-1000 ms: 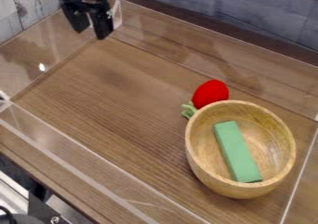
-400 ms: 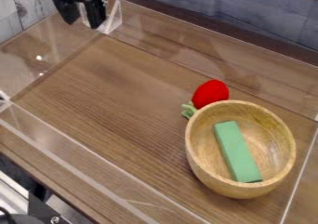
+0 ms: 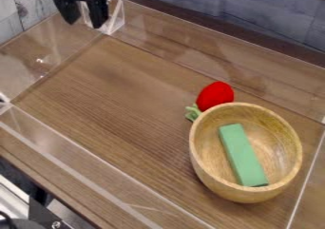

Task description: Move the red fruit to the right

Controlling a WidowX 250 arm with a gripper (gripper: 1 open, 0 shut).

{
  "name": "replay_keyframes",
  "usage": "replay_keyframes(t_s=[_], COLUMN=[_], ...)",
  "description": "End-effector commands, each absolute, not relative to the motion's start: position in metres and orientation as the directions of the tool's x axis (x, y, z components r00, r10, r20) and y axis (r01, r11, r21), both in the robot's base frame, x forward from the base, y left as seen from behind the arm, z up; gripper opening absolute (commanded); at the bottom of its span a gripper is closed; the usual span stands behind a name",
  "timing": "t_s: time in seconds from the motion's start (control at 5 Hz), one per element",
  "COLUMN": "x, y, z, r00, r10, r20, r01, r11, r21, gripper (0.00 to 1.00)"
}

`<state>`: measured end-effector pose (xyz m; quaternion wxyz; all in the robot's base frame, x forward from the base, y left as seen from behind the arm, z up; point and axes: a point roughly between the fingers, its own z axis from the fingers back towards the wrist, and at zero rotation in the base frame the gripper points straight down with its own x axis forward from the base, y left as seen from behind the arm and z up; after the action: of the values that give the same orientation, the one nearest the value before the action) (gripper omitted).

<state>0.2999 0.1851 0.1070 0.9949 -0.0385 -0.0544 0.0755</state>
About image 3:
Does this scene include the black metal bracket with bolt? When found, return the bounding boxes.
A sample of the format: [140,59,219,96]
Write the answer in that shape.
[29,198,74,229]

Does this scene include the black cable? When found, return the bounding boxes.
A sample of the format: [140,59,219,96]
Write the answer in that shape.
[0,209,18,229]

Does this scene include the clear acrylic tray enclosure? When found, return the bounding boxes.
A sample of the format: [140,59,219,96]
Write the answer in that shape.
[0,0,325,229]

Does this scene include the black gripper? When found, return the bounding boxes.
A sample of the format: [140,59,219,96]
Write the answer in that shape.
[54,0,110,29]

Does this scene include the green rectangular block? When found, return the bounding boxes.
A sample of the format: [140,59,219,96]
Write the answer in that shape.
[219,124,269,187]

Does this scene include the red plush strawberry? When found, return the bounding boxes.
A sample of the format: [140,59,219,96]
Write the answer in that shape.
[186,81,236,122]

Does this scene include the wooden bowl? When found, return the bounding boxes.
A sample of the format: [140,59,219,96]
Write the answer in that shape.
[189,103,304,203]

